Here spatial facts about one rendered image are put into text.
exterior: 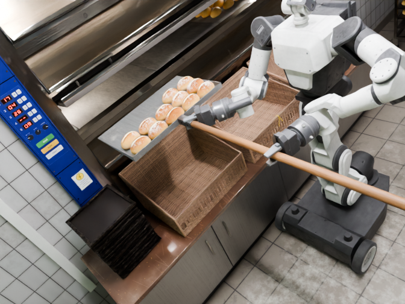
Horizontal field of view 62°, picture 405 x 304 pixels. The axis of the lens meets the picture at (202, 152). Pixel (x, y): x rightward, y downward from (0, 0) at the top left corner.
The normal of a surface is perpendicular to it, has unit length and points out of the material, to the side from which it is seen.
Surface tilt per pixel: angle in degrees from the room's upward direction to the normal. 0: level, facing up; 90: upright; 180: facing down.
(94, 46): 70
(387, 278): 0
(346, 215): 0
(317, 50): 86
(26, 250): 90
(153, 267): 0
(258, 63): 75
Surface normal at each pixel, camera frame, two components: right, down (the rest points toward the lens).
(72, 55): 0.51, 0.03
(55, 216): 0.66, 0.29
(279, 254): -0.33, -0.72
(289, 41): -0.75, -0.06
